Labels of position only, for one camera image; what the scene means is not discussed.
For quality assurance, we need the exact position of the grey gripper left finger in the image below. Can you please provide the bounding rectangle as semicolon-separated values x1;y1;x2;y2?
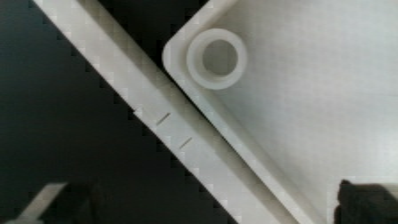
6;182;68;224

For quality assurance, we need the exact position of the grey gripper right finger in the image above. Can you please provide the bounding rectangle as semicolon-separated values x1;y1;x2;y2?
335;180;398;224

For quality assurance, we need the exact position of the white desk top tray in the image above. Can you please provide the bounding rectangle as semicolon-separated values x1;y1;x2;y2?
162;0;398;224

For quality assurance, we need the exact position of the white front fence bar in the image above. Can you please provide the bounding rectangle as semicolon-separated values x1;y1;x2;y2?
33;0;299;224

